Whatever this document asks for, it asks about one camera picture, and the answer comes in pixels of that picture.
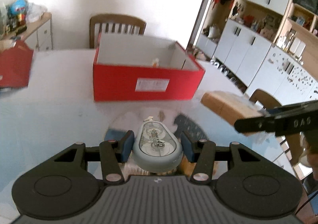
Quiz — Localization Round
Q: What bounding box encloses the red paper bag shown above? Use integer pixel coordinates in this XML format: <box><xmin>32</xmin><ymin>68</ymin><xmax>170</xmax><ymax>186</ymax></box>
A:
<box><xmin>0</xmin><ymin>40</ymin><xmax>33</xmax><ymax>88</ymax></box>

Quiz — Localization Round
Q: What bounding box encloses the wooden chair behind table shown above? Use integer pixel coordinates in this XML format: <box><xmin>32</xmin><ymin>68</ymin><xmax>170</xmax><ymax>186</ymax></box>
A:
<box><xmin>89</xmin><ymin>13</ymin><xmax>147</xmax><ymax>49</ymax></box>

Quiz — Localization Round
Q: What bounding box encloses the red cardboard box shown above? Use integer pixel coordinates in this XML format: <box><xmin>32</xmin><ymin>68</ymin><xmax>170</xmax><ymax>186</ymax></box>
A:
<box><xmin>93</xmin><ymin>34</ymin><xmax>205</xmax><ymax>102</ymax></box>

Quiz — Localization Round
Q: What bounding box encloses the wooden chair at right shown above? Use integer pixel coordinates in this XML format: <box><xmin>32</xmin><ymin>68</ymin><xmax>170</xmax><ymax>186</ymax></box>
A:
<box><xmin>249</xmin><ymin>89</ymin><xmax>303</xmax><ymax>167</ymax></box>

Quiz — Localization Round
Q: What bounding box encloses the grey correction tape dispenser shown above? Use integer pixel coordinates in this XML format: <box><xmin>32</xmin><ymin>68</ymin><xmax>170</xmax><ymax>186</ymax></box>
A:
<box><xmin>133</xmin><ymin>116</ymin><xmax>183</xmax><ymax>173</ymax></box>

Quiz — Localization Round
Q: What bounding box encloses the white sideboard cabinet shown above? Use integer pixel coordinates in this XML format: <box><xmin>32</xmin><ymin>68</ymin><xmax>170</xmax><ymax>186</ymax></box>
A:
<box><xmin>17</xmin><ymin>12</ymin><xmax>53</xmax><ymax>52</ymax></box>

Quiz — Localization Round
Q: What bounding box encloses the tan wooden block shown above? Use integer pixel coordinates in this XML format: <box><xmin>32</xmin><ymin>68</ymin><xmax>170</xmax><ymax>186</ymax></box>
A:
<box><xmin>201</xmin><ymin>91</ymin><xmax>263</xmax><ymax>126</ymax></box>

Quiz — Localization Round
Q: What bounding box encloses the blue globe toy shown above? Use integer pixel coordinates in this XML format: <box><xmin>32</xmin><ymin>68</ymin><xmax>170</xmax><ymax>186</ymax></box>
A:
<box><xmin>9</xmin><ymin>0</ymin><xmax>27</xmax><ymax>16</ymax></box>

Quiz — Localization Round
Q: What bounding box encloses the white wall cabinet unit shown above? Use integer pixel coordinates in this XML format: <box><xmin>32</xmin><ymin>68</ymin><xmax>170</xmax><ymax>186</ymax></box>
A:
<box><xmin>194</xmin><ymin>0</ymin><xmax>317</xmax><ymax>104</ymax></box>

